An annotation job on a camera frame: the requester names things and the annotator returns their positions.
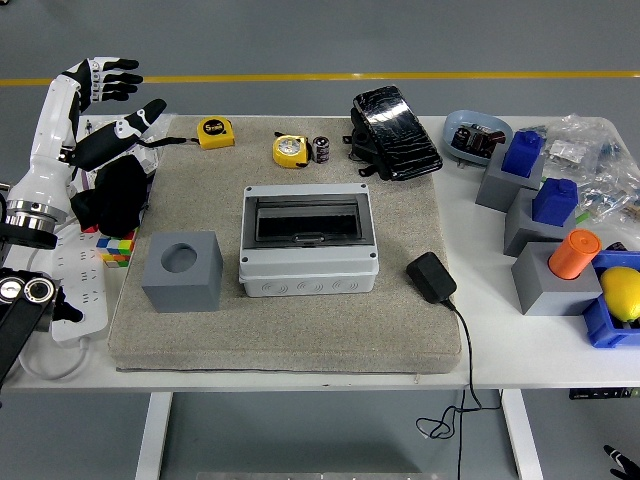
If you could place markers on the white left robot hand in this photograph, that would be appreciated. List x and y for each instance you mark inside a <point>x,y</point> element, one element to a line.
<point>50,150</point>

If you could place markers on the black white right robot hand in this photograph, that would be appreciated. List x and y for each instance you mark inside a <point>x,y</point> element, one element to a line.
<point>622,462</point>

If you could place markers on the smoky transparent box lid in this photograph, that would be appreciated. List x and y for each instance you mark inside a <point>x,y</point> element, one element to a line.
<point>305,220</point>

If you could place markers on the orange cylinder battery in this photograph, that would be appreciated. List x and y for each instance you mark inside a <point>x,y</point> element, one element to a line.
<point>575,252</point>

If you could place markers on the blue battery block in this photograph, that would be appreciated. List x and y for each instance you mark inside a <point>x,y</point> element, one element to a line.
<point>554,200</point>
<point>522,152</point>

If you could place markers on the thin pen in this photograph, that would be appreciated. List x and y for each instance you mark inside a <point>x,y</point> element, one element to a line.
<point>88,125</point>

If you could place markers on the black table control panel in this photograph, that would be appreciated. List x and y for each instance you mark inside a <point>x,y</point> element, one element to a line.
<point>600,394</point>

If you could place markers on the black cloth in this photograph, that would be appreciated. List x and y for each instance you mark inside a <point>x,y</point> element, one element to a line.
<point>115,195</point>

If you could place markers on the white table leg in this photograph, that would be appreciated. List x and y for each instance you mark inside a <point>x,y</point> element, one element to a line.
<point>152,435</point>
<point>522,435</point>

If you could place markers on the colourful puzzle cube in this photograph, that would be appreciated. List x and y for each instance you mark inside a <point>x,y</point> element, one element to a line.
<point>115,247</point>

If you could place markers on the white power strip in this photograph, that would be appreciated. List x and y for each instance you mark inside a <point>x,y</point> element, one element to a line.
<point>80,280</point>

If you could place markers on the blue plastic bin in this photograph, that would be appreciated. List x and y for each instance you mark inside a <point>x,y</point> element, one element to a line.
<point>600,330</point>

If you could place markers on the yellow lemon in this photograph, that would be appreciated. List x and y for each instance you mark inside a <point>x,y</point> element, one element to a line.
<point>620,292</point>

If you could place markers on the grey holder block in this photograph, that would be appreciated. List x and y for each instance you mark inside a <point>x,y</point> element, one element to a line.
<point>492,190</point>
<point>520,235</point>
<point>550,300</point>

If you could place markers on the grey block with round hole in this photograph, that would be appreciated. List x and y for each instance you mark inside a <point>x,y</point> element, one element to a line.
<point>185,295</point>

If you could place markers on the small black item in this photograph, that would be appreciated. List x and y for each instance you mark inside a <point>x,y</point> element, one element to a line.
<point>617,247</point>

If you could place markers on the yellow tape measure round face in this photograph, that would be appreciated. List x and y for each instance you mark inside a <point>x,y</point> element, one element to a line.
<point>290,150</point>

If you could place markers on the small green piece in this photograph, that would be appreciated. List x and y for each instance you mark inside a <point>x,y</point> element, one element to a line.
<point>581,216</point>

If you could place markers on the black power adapter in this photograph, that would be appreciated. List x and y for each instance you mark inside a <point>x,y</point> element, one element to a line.
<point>431,277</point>

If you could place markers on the small black capacitor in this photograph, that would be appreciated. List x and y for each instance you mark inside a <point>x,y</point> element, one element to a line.
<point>322,150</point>

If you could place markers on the clear bag of small parts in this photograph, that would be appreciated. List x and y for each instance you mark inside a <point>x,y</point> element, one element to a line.
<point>607,175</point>

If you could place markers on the grey-brown mat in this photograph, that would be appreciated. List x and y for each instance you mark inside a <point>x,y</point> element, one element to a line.
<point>300,330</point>

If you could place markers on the clear bag of white parts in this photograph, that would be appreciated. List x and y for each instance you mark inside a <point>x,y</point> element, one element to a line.
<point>565,150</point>

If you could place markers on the black foot pedal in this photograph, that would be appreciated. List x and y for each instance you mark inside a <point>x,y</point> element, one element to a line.
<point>395,130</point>

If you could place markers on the dark electronic parts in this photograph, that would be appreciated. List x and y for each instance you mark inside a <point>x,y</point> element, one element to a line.
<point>475,140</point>

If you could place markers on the light blue bowl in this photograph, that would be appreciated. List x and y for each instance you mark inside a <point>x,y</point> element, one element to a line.
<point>460,120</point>

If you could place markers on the white rail module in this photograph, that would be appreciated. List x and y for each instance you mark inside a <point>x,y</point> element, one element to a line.
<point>147,160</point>

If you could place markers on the grey electrical enclosure box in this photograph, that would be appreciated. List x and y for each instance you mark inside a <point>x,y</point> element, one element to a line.
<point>305,265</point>

